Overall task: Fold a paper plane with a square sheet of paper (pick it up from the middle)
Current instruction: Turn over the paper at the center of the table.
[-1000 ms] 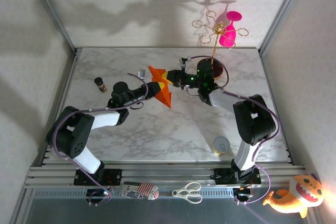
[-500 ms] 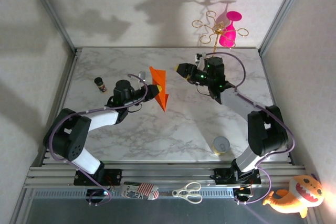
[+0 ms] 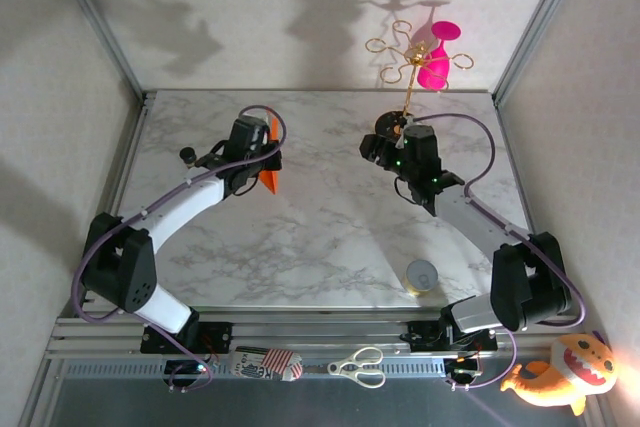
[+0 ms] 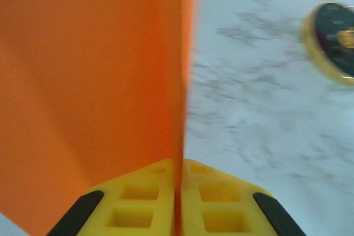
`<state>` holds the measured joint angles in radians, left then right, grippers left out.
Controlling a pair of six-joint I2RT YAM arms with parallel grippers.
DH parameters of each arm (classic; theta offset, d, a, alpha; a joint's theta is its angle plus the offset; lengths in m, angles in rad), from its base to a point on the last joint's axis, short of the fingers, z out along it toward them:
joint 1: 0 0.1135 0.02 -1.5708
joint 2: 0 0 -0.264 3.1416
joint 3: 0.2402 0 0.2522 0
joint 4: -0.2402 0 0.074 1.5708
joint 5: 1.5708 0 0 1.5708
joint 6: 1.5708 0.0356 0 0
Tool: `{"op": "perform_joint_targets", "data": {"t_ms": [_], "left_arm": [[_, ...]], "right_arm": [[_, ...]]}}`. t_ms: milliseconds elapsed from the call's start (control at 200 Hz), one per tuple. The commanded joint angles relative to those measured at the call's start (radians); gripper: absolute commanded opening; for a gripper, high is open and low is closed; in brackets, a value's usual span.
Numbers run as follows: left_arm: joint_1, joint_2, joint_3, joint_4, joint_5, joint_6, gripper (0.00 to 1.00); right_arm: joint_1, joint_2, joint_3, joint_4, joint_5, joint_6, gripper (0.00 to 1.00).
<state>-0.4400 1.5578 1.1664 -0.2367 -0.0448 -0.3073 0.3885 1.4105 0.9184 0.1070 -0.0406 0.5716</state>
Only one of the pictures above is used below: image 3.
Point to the orange paper sheet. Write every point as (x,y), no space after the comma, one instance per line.
(271,182)

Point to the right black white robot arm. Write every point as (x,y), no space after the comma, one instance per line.
(525,277)

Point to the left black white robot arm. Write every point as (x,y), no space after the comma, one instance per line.
(125,267)

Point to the small dark bottle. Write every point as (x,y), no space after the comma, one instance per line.
(188,155)

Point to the gold wine glass rack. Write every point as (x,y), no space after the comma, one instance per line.
(387,124)

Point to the silver tin can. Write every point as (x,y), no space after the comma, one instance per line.
(421,277)

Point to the pink wine glass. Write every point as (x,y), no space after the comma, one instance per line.
(432,67)

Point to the small circuit board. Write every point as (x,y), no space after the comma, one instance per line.
(465,369)
(187,372)

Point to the printed striped pouch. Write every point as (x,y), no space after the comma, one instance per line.
(265,364)

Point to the orange fish plush toy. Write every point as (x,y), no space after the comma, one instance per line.
(565,372)

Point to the aluminium side rail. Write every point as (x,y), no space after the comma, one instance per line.
(520,172)
(131,147)

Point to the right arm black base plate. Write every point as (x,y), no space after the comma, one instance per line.
(420,334)

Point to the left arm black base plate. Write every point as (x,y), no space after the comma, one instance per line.
(220,334)

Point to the aluminium cross rail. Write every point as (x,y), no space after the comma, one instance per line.
(320,332)

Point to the aluminium frame post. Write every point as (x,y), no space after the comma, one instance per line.
(101,27)
(533,27)

